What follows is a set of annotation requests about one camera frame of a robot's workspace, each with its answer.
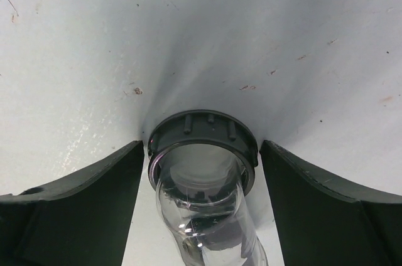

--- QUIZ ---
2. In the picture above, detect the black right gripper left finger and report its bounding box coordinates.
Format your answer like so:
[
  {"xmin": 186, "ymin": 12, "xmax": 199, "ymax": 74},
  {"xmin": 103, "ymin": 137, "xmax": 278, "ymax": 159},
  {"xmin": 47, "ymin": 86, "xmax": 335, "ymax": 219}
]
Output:
[{"xmin": 1, "ymin": 141, "xmax": 143, "ymax": 265}]

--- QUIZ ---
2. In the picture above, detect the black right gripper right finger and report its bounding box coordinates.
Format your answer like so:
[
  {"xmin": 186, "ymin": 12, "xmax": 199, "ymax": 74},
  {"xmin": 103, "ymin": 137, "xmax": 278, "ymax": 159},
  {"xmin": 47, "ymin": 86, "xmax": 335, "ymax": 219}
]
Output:
[{"xmin": 260, "ymin": 141, "xmax": 401, "ymax": 265}]

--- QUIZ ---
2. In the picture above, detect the clear elbow pipe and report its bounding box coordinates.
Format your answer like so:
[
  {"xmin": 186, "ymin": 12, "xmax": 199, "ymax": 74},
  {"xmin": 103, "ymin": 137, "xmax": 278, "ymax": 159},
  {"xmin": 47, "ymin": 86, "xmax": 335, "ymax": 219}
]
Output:
[{"xmin": 148, "ymin": 110, "xmax": 268, "ymax": 265}]

